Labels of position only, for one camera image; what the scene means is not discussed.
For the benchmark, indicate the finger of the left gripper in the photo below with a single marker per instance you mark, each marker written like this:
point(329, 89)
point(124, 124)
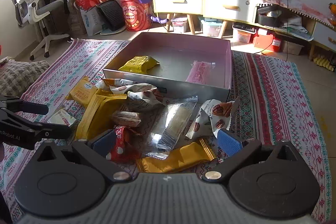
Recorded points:
point(23, 106)
point(23, 133)

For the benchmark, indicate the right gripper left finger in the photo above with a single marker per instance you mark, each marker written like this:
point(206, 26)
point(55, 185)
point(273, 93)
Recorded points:
point(93, 154)

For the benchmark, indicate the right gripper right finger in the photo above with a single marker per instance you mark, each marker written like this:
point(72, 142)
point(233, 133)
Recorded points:
point(239, 152)

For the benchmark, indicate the plain yellow snack packet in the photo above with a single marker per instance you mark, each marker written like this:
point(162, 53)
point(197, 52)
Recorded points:
point(96, 118)

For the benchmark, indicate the red snack packet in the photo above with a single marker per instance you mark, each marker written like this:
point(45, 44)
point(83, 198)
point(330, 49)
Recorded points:
point(123, 152)

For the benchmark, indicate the white pecan snack packet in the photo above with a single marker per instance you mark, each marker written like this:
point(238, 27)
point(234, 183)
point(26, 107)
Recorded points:
point(207, 123)

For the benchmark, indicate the orange gold snack bar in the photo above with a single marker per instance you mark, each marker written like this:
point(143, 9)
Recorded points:
point(188, 156)

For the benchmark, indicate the brown cake packet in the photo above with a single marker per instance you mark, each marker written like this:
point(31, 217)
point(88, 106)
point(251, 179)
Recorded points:
point(126, 118)

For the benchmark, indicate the yellow waffle sandwich packet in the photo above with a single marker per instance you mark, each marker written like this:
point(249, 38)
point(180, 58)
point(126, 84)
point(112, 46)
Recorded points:
point(82, 92)

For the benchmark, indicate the clear white bar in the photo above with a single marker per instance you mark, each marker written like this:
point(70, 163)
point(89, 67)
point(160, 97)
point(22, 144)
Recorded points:
point(167, 130)

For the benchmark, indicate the pink snack packet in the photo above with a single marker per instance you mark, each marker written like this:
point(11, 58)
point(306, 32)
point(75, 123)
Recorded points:
point(200, 72)

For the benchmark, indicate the glossy yellow snack packet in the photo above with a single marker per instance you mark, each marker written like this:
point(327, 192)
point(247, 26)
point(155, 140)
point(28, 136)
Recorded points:
point(139, 64)

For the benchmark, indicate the grey knitted blanket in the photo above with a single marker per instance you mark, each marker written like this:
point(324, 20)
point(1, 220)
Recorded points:
point(16, 76)

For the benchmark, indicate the patterned woven floor mat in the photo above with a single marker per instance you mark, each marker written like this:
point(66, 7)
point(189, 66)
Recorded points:
point(274, 104)

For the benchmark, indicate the white office chair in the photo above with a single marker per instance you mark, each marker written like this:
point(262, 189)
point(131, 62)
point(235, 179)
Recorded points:
point(29, 12)

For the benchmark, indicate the pink silver cardboard box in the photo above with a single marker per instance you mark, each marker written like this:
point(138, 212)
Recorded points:
point(176, 54)

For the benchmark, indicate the black mesh basket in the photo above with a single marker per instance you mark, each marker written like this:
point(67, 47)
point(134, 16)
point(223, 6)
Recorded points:
point(112, 14)

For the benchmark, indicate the red cylindrical snack drum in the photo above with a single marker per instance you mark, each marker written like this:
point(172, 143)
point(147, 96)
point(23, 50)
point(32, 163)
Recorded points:
point(136, 15)

